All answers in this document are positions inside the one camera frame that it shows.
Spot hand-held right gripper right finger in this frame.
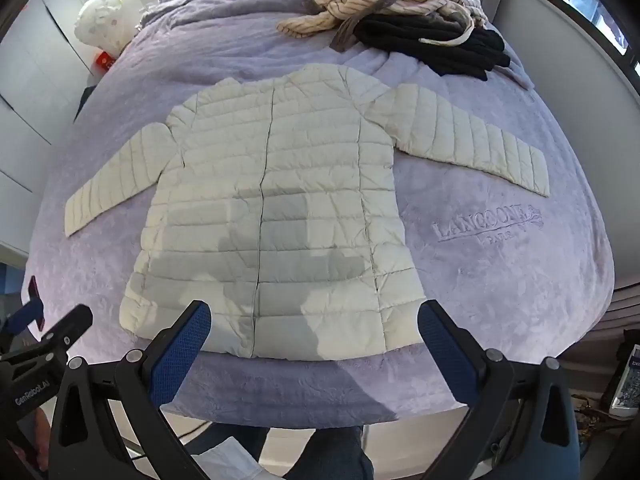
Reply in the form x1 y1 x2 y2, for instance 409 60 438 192
419 300 583 480

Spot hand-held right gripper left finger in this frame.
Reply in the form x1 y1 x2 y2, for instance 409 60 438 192
47 300 212 480

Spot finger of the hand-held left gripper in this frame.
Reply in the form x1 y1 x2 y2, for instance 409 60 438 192
0 302 45 341
30 305 94 356

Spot cream puffer jacket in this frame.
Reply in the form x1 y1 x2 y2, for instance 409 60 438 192
64 62 552 361

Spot purple fleece blanket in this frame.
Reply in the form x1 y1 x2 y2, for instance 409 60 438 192
27 0 616 428

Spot dried twigs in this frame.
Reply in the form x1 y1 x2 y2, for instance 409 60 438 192
570 395 616 431

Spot person's legs in jeans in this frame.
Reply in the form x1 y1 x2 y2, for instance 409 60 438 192
195 422 376 480

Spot blue white box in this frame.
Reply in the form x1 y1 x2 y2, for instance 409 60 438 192
600 345 640 421

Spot white wardrobe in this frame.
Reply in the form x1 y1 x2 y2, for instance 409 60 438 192
0 0 93 261

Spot black garment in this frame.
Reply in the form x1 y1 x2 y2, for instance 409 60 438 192
354 10 512 82

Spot cream striped robe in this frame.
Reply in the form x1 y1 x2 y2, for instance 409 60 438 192
276 0 488 53

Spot window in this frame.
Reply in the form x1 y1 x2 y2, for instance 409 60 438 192
555 0 640 76

